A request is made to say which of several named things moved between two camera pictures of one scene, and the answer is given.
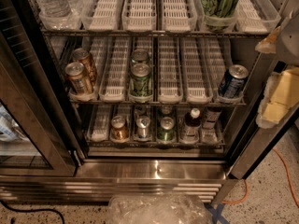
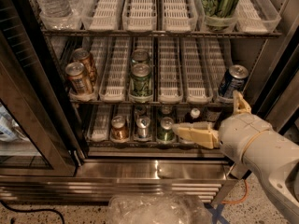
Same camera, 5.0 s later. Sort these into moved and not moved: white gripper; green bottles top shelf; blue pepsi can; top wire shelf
Moved: white gripper
Not moved: blue pepsi can; top wire shelf; green bottles top shelf
